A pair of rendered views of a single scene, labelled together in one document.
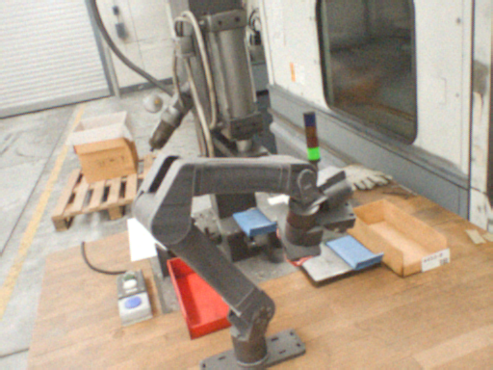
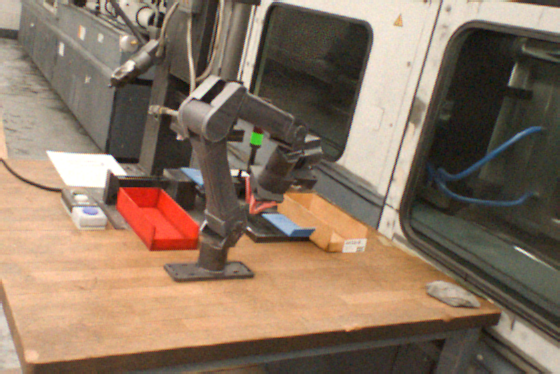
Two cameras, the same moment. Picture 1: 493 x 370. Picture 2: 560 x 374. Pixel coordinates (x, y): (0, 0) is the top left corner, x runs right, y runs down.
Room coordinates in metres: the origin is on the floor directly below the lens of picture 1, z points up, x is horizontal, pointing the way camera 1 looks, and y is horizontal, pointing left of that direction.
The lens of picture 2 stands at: (-0.53, 0.44, 1.51)
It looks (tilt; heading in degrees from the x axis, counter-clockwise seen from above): 14 degrees down; 344
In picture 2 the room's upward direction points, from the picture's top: 12 degrees clockwise
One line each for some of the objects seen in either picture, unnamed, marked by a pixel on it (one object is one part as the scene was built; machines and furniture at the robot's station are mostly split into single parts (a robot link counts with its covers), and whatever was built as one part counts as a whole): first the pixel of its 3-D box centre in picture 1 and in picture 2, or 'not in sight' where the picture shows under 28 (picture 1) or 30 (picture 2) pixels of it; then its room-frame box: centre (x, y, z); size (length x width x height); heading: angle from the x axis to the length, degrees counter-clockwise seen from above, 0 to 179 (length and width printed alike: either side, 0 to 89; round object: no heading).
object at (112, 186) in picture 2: (169, 256); (117, 187); (1.07, 0.23, 0.95); 0.06 x 0.03 x 0.09; 104
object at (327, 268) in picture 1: (332, 257); (267, 226); (0.98, -0.18, 0.91); 0.17 x 0.16 x 0.02; 104
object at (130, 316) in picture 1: (136, 313); (88, 223); (0.91, 0.30, 0.90); 0.07 x 0.07 x 0.06; 14
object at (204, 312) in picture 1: (202, 288); (156, 217); (0.92, 0.14, 0.93); 0.25 x 0.12 x 0.06; 14
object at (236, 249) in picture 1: (259, 232); (199, 191); (1.13, -0.01, 0.94); 0.20 x 0.10 x 0.07; 104
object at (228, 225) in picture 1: (256, 219); (202, 177); (1.13, -0.01, 0.98); 0.20 x 0.10 x 0.01; 104
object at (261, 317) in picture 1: (246, 311); (221, 228); (0.71, 0.04, 1.00); 0.09 x 0.06 x 0.06; 27
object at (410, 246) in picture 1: (393, 235); (320, 222); (1.00, -0.34, 0.93); 0.25 x 0.13 x 0.08; 14
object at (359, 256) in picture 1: (353, 248); (288, 221); (0.97, -0.23, 0.93); 0.15 x 0.07 x 0.03; 16
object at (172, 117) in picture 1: (173, 115); (142, 61); (1.37, 0.18, 1.25); 0.19 x 0.07 x 0.19; 104
